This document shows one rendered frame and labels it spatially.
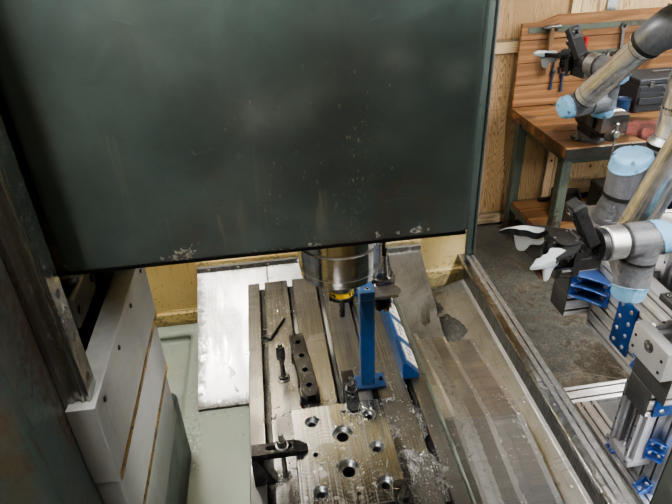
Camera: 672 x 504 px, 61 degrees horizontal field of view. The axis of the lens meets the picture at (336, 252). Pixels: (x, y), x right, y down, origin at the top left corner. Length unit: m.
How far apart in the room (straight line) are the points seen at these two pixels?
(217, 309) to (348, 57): 1.52
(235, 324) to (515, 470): 1.07
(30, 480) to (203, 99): 0.58
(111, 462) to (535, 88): 3.41
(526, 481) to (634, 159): 0.97
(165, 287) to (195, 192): 1.50
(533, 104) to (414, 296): 2.09
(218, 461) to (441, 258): 1.17
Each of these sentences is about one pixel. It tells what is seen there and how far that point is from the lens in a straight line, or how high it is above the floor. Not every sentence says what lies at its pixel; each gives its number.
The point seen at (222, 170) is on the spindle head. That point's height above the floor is 1.74.
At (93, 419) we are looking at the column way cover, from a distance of 1.02.
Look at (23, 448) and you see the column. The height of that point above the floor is 1.46.
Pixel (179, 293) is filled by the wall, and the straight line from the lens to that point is 2.37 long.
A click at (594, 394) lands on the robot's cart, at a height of 0.23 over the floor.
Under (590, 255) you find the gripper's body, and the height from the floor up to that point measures 1.41.
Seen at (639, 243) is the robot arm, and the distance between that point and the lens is 1.35.
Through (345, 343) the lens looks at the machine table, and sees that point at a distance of 1.80.
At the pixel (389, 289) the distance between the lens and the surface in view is 1.48.
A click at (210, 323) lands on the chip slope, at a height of 0.76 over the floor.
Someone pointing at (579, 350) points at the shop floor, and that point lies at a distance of 3.32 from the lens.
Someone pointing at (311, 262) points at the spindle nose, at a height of 1.52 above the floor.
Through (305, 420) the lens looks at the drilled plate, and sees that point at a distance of 1.47.
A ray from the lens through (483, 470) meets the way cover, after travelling 1.71.
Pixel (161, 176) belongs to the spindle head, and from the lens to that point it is 0.87.
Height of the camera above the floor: 2.08
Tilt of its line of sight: 32 degrees down
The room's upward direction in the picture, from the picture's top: 3 degrees counter-clockwise
